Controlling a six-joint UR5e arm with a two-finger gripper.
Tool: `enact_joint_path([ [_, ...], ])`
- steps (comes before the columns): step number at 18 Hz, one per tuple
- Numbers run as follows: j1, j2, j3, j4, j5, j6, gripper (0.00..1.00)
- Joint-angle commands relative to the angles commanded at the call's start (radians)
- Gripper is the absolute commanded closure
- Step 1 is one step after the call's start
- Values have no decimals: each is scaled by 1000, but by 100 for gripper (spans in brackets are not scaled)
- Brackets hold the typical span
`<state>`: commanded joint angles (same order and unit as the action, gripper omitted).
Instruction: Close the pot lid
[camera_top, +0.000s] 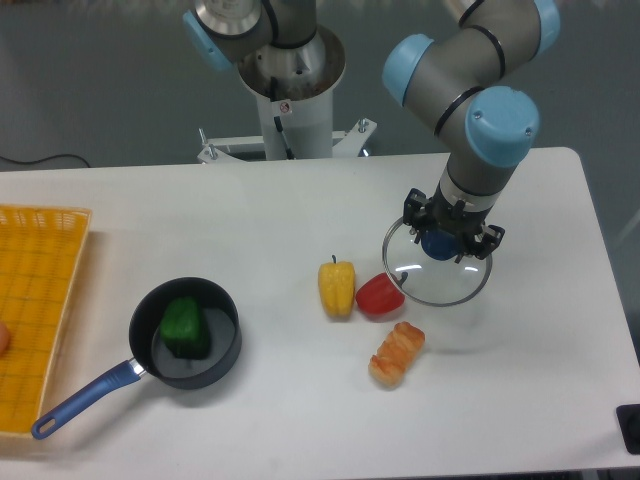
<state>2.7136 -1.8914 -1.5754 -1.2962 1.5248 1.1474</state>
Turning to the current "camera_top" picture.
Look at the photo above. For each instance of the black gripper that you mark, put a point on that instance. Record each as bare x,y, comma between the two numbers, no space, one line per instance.
452,219

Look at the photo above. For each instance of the glass pot lid blue knob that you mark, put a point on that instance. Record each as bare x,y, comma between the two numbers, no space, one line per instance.
428,270

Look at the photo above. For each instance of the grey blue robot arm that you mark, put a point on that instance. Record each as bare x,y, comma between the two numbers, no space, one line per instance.
454,87

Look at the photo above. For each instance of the red bell pepper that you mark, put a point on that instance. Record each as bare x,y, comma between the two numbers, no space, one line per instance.
380,295

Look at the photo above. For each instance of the yellow bell pepper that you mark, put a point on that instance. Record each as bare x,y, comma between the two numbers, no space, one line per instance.
336,284

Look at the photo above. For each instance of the orange bread pastry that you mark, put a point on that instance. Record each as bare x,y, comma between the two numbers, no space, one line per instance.
396,354

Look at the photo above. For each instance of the black device at table edge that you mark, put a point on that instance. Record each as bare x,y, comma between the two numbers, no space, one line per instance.
629,422

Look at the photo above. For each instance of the green bell pepper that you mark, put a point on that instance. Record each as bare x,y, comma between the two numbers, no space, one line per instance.
184,330

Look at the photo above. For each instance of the yellow woven basket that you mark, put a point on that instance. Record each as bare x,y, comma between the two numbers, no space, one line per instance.
41,250

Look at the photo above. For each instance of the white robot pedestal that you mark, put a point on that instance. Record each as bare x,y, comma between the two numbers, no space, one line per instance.
293,90

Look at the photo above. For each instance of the dark pot blue handle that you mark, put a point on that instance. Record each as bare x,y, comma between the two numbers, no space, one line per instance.
151,357

